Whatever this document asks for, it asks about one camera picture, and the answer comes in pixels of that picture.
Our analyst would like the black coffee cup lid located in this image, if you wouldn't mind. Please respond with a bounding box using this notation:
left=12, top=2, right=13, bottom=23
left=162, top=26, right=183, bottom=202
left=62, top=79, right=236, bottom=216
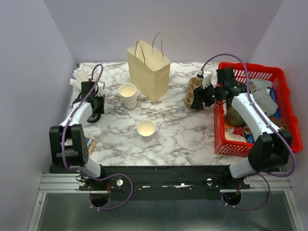
left=87, top=113, right=101, bottom=123

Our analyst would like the blue box in basket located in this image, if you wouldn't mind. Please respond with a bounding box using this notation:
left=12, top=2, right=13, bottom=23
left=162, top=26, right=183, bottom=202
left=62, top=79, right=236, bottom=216
left=269, top=88, right=282, bottom=119

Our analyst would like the brown lidded tub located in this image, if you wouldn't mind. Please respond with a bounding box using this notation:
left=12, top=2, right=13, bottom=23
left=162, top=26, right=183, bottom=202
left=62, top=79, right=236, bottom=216
left=269, top=116, right=289, bottom=131

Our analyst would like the stack of white paper cups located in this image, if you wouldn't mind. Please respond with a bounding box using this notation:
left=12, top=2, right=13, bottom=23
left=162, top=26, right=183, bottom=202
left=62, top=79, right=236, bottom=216
left=119, top=83, right=137, bottom=110

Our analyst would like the blue drink can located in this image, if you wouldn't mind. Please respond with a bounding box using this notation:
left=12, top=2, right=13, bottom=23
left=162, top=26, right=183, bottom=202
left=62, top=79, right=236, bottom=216
left=243, top=125, right=255, bottom=143

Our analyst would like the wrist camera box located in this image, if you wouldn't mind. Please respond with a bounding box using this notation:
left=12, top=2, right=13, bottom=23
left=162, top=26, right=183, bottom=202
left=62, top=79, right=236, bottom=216
left=197, top=70, right=213, bottom=89
left=95, top=82, right=105, bottom=97

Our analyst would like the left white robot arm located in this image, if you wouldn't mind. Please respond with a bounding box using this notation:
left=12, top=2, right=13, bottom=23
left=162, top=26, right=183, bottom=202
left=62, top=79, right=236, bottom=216
left=49, top=81, right=107, bottom=190

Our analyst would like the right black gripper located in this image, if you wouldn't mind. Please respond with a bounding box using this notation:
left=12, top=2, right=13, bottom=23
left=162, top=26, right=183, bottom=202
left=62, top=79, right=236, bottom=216
left=190, top=80, right=224, bottom=111

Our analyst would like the red white snack packet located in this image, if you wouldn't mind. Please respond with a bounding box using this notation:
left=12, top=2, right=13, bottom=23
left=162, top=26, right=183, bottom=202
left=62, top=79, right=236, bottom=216
left=224, top=123, right=246, bottom=142

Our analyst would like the white paper cup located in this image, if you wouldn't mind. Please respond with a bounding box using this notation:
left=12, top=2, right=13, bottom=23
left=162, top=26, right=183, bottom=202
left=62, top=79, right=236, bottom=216
left=137, top=120, right=156, bottom=142

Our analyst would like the red plastic basket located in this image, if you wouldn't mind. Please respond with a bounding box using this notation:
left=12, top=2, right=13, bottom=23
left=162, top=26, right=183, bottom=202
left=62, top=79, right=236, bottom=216
left=214, top=63, right=303, bottom=157

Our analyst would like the blue orange packet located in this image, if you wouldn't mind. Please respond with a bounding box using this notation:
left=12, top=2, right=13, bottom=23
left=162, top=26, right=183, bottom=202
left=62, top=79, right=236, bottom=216
left=85, top=137, right=97, bottom=153

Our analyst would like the brown paper bag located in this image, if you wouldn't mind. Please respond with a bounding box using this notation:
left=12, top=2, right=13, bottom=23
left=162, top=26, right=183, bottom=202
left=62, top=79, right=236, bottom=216
left=127, top=33, right=171, bottom=103

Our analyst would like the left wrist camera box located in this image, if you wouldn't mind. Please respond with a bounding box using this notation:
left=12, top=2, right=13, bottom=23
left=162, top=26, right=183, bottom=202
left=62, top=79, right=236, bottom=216
left=95, top=82, right=105, bottom=97

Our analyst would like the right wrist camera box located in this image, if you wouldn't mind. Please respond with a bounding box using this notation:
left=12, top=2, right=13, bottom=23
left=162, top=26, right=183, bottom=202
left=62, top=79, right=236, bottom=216
left=197, top=70, right=213, bottom=89

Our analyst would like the brown cardboard cup carrier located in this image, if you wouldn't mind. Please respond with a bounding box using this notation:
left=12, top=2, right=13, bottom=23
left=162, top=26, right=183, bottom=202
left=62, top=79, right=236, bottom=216
left=184, top=77, right=202, bottom=109

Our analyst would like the grey plastic bag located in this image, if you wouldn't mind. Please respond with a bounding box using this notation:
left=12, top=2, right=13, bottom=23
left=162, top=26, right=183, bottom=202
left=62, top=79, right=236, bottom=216
left=249, top=78, right=278, bottom=116

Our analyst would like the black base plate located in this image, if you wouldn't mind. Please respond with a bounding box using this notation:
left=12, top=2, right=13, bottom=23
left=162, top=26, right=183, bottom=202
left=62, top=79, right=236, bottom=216
left=49, top=165, right=282, bottom=202

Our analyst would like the green melon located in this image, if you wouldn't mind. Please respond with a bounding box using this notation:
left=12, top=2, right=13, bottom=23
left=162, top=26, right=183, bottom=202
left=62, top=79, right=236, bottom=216
left=226, top=106, right=246, bottom=127

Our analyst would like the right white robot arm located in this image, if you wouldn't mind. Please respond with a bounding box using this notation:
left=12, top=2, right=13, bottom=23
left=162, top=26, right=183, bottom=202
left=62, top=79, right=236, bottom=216
left=193, top=67, right=292, bottom=189

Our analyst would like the aluminium rail frame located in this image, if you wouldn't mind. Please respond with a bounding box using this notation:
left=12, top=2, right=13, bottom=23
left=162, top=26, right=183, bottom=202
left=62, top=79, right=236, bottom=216
left=28, top=173, right=305, bottom=231

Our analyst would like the white wrapped straws bundle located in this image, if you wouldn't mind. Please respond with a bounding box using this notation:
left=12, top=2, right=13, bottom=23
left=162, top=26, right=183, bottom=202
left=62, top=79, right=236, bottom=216
left=69, top=67, right=92, bottom=93

